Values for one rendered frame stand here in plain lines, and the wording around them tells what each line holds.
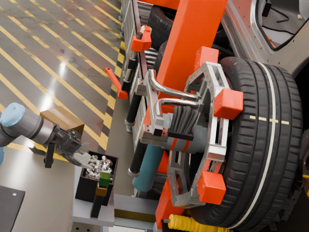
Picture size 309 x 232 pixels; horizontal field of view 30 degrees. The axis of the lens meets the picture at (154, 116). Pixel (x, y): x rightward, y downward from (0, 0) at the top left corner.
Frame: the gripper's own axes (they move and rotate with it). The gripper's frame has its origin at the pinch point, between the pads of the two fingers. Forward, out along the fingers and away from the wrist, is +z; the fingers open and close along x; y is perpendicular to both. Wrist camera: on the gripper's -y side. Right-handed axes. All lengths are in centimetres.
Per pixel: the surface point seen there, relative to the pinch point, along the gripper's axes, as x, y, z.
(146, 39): 171, 6, 57
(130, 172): -12.6, 12.2, 8.7
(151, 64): 186, -11, 79
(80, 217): -3.6, -21.4, 11.8
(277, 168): -29, 50, 40
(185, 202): -19.2, 16.0, 30.7
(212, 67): 12, 55, 18
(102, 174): -2.0, -0.2, 6.6
